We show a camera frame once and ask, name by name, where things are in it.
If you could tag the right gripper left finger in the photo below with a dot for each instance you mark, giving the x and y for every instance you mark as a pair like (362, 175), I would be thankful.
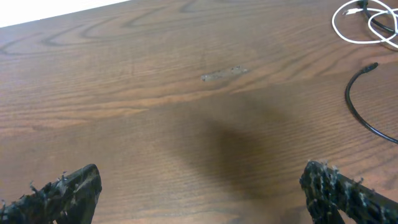
(70, 199)

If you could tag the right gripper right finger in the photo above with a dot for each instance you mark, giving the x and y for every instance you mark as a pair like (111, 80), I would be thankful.
(328, 193)

